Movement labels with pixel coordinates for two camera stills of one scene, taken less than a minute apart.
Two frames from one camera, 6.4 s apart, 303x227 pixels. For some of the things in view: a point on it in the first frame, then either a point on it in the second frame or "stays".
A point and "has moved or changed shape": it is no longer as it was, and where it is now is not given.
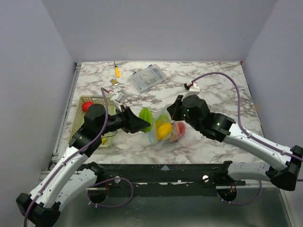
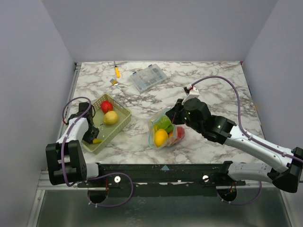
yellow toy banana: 103,140 has moved or changed shape
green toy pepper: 145,113 to 164,123
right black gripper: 177,109 stays
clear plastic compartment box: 147,76 stays
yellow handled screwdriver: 117,70 stays
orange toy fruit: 164,129 to 161,137
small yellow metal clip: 113,81 stays
